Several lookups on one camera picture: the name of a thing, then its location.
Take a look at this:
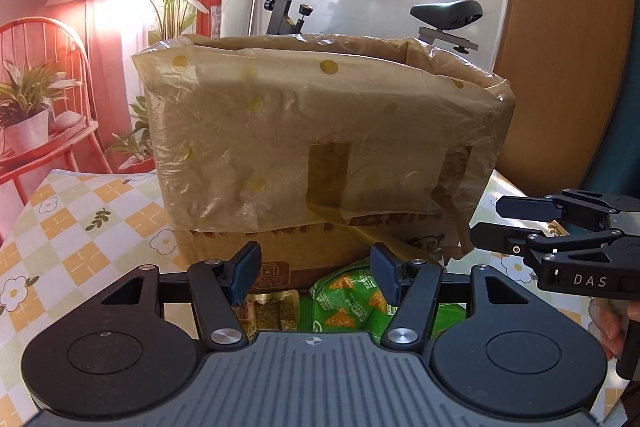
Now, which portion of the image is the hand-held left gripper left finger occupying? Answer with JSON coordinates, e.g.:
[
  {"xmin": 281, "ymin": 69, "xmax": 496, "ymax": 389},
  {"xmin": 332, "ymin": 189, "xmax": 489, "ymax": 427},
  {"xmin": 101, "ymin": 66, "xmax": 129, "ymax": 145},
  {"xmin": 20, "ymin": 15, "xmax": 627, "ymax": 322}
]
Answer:
[{"xmin": 100, "ymin": 241, "xmax": 264, "ymax": 351}]

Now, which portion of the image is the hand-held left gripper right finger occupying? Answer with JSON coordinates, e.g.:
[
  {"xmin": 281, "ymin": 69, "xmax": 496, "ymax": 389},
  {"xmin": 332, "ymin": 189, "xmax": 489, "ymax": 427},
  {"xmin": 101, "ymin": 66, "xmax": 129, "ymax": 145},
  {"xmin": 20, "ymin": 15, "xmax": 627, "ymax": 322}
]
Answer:
[{"xmin": 369, "ymin": 243, "xmax": 539, "ymax": 351}]

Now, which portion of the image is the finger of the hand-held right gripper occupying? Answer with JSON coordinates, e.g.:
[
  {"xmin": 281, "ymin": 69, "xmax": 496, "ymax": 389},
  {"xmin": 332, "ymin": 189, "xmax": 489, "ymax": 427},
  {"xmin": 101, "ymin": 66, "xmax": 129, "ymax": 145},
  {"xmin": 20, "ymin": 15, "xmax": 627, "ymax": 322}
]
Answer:
[
  {"xmin": 495, "ymin": 189, "xmax": 619, "ymax": 233},
  {"xmin": 469, "ymin": 221, "xmax": 627, "ymax": 269}
]

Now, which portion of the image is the green snack bag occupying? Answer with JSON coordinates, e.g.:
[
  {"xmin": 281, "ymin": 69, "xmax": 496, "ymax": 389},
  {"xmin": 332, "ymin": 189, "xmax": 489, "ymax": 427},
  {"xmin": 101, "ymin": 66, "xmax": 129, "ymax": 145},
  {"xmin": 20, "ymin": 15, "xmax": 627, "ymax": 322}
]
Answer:
[{"xmin": 307, "ymin": 259, "xmax": 471, "ymax": 341}]

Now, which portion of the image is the orange snack bag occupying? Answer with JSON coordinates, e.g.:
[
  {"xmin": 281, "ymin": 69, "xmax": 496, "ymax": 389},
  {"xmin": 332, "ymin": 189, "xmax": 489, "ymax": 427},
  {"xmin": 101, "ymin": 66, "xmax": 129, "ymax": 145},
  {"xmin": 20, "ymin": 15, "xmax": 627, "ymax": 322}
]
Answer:
[{"xmin": 235, "ymin": 289, "xmax": 301, "ymax": 336}]

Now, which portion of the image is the brown cardboard box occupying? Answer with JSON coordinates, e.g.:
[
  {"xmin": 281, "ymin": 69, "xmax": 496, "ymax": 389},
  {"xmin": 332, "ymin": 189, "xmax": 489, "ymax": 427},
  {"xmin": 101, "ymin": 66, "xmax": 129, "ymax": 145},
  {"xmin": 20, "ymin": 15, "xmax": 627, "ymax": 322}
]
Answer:
[{"xmin": 132, "ymin": 32, "xmax": 516, "ymax": 294}]

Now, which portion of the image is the translucent plastic bag liner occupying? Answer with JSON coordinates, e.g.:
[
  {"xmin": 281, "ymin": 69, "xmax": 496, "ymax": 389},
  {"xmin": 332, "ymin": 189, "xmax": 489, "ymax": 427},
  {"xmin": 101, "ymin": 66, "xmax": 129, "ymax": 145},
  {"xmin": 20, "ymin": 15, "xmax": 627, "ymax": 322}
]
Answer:
[{"xmin": 132, "ymin": 32, "xmax": 516, "ymax": 259}]

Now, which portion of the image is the person's right hand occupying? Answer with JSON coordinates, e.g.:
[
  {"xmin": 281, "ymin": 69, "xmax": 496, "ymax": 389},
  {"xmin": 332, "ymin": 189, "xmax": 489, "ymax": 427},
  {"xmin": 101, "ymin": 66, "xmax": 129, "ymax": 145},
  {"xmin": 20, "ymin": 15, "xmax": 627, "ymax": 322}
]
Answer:
[{"xmin": 590, "ymin": 297, "xmax": 626, "ymax": 361}]

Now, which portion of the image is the floral checked tablecloth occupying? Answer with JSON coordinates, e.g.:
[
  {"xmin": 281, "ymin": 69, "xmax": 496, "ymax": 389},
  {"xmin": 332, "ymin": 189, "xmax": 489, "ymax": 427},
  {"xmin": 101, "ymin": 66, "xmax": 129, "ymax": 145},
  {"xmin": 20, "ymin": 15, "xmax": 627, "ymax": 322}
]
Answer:
[{"xmin": 0, "ymin": 167, "xmax": 640, "ymax": 427}]

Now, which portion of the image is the wooden door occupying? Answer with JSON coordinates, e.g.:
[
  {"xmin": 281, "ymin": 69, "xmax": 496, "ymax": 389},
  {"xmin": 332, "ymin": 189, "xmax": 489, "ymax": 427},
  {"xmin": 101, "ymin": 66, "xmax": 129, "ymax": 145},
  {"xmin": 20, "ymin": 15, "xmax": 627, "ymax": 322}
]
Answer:
[{"xmin": 492, "ymin": 0, "xmax": 637, "ymax": 198}]

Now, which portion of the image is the printed room backdrop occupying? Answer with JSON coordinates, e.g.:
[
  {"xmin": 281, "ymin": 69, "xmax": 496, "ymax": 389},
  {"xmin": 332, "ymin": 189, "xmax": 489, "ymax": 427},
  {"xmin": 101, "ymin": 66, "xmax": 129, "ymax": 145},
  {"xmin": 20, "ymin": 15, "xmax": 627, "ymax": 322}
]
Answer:
[{"xmin": 0, "ymin": 0, "xmax": 227, "ymax": 248}]

